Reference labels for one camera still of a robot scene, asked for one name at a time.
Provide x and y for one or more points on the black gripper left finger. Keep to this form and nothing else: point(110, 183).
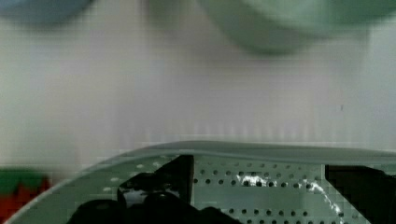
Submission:
point(159, 197)

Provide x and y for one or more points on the green plastic mug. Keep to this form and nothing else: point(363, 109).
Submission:
point(283, 26)

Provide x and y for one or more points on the green plastic strainer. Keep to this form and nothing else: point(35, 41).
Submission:
point(253, 183)

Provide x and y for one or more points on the red toy strawberry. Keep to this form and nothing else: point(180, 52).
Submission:
point(18, 188)

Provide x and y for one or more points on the blue plastic cup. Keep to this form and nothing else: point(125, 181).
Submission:
point(40, 11)

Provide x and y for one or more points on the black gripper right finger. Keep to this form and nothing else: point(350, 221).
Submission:
point(370, 191)

